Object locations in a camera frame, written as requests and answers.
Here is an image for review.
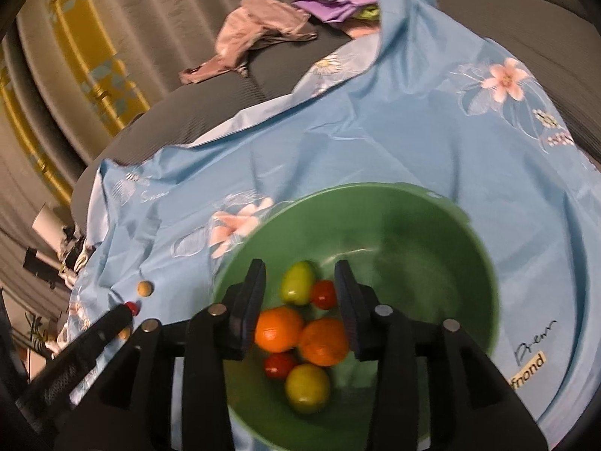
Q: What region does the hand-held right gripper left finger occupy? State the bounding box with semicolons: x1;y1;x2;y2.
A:
56;258;267;451

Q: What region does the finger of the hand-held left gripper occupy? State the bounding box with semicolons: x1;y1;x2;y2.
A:
82;304;134;362

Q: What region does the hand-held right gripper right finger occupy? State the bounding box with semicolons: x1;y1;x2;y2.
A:
334;259;548;451

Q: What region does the orange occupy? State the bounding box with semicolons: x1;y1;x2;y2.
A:
298;318;350;368
255;306;305;353

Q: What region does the green lemon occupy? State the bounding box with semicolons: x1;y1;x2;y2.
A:
280;260;315;306

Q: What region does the green plastic bowl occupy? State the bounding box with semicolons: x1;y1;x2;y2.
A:
211;183;501;451

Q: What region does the yellow lemon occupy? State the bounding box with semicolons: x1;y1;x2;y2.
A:
285;363;331;414

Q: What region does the potted plant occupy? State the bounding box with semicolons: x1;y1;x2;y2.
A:
23;312;62;353

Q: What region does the black and white cloth pile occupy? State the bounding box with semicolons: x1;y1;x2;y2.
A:
59;228;97;287

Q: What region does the black stick vacuum cleaner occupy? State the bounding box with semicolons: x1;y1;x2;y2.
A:
23;247;62;287

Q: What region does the white paper roll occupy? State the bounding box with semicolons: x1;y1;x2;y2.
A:
32;204;64;240

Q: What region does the blue floral bed sheet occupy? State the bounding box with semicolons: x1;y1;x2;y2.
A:
56;0;601;451

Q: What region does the grey sofa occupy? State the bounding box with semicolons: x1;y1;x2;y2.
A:
70;0;601;226

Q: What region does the pink garment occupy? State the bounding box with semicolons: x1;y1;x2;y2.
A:
178;0;319;85

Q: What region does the purple cloth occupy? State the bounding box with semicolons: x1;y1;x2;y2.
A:
293;0;381;24

